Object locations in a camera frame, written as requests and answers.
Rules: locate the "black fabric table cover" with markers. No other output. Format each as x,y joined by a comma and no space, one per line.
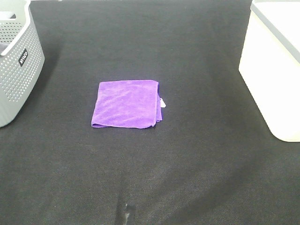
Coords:
212,159

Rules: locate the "white plastic storage bin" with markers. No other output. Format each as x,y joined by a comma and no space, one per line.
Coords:
270,64

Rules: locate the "grey perforated laundry basket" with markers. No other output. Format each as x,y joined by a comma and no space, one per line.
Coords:
21,57

